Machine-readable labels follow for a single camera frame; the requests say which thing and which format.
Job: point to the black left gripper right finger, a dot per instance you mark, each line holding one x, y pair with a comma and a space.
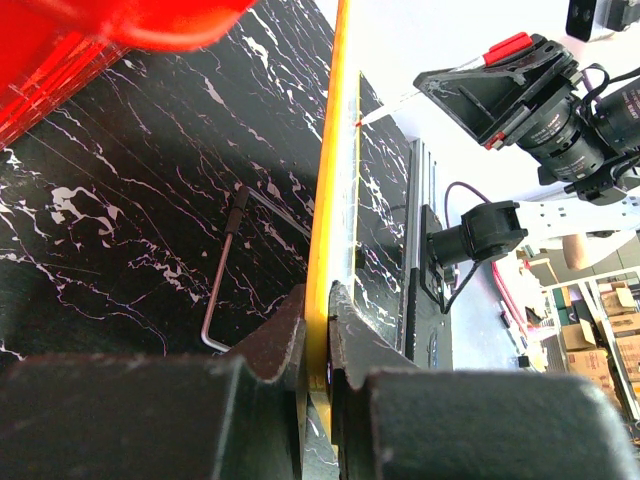
391, 419

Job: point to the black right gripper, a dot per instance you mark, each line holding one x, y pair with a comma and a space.
542, 116

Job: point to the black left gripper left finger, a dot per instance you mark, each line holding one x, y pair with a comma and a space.
240, 415

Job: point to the red whiteboard marker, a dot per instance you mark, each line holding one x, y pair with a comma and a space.
495, 55

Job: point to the yellow framed whiteboard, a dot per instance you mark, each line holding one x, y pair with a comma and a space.
334, 229

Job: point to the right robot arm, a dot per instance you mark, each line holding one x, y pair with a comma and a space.
605, 201

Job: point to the pink framed whiteboard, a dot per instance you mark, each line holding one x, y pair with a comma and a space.
509, 283

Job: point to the cardboard boxes stack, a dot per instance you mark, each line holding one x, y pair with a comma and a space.
597, 325

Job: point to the red plastic basket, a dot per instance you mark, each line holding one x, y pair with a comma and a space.
51, 49

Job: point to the aluminium frame rail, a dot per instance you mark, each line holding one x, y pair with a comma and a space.
419, 332

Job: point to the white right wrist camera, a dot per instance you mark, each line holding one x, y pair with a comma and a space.
591, 20

